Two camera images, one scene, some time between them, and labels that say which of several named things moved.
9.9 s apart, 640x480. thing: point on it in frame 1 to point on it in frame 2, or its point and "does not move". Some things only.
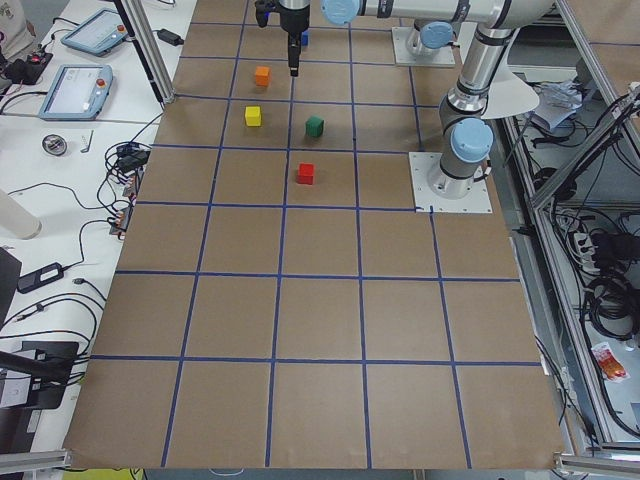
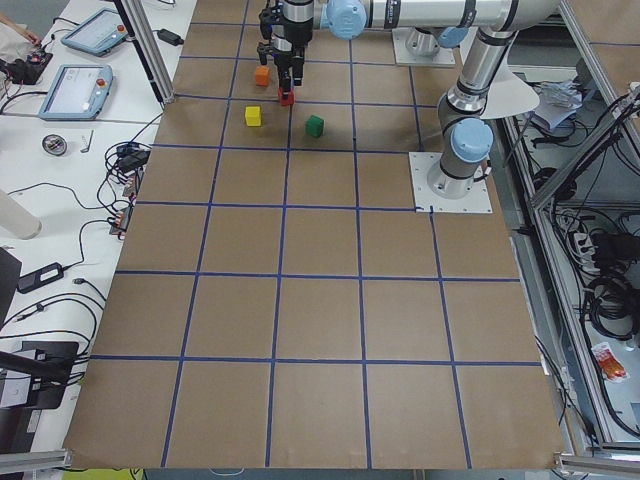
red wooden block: (305, 174) to (291, 97)
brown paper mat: (271, 299) does not move
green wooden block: (314, 126) does not move
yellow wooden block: (253, 115) does not move
